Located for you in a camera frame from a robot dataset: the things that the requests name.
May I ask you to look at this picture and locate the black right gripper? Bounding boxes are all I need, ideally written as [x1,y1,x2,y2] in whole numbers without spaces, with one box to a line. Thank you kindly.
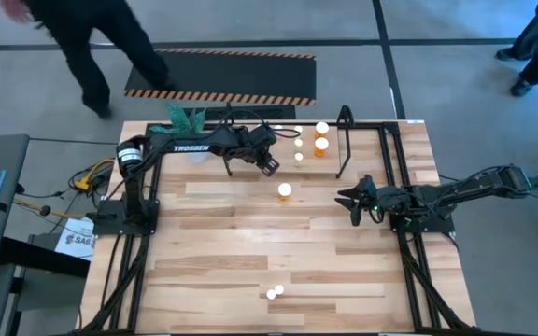
[333,175,413,228]

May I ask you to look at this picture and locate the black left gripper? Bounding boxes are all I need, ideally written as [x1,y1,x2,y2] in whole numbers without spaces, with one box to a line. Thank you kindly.
[245,123,281,178]

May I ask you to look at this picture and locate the black textured floor mat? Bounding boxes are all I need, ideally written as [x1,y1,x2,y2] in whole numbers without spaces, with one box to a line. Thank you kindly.
[182,105,297,121]

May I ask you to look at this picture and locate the black hazard-striped floor mat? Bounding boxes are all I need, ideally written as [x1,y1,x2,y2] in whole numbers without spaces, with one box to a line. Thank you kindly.
[122,46,318,107]

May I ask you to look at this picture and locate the green snake plant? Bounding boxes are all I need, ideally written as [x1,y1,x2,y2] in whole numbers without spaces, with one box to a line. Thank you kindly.
[149,103,207,136]

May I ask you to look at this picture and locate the white printed paper sheet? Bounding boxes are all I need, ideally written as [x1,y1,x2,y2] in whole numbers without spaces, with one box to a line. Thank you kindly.
[55,217,97,261]

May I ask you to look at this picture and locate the wooden shelf with black frame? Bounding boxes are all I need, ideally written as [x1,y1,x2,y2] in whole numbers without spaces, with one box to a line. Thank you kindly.
[220,103,357,180]

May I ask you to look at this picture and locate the yellow cable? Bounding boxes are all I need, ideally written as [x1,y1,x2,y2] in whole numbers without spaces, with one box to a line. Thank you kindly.
[73,158,116,191]

